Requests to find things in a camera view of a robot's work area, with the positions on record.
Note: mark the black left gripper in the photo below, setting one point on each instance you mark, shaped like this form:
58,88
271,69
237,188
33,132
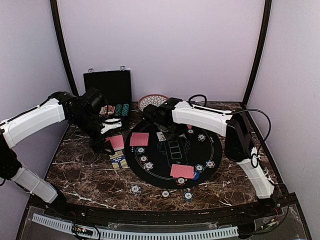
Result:
98,148

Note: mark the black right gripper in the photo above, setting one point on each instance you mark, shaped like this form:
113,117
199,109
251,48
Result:
170,137

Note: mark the red playing card deck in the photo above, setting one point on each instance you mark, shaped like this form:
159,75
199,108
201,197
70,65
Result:
117,142

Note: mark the red cards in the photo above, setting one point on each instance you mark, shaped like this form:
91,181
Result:
182,171
139,139

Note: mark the blue small blind button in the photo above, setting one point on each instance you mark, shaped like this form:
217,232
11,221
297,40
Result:
196,175

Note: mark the brown white chip stack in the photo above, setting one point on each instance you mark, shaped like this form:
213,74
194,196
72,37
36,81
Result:
165,194

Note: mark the blue green chip stack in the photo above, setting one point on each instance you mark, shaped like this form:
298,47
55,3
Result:
188,196

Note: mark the blue tan chip stack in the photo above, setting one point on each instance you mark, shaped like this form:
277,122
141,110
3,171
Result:
135,190

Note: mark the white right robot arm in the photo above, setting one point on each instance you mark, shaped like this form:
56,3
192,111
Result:
174,115

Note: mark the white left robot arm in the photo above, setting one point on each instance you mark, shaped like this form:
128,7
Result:
24,130

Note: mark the green chip row left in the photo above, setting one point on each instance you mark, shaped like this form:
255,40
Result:
118,110

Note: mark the green chip row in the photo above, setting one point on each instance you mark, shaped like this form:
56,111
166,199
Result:
125,110
118,110

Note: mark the cards in case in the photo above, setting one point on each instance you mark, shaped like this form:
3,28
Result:
103,112

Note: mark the green chip row right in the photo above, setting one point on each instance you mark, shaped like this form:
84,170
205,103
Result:
125,110

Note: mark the round black poker mat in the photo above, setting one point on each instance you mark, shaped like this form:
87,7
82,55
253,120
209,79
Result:
184,150

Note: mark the black poker chip case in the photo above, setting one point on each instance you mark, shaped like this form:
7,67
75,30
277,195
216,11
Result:
116,86

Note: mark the patterned ceramic plate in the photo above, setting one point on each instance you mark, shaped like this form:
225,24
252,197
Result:
152,99

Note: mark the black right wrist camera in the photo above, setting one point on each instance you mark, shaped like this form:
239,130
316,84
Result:
158,114

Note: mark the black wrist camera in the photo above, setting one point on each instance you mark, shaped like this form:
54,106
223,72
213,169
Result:
158,114
95,99

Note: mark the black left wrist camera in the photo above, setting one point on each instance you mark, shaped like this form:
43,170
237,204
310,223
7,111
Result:
95,99

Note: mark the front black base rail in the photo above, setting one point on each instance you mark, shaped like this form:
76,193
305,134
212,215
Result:
234,215

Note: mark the white cable tray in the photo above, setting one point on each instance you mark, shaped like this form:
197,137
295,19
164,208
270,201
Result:
119,231

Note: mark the black corner frame post left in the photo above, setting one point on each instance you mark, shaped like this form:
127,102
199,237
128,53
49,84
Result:
62,46

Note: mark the black corner frame post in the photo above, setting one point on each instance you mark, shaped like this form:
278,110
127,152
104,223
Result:
62,46
259,51

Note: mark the black corner frame post right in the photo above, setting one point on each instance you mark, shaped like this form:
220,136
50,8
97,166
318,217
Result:
259,51

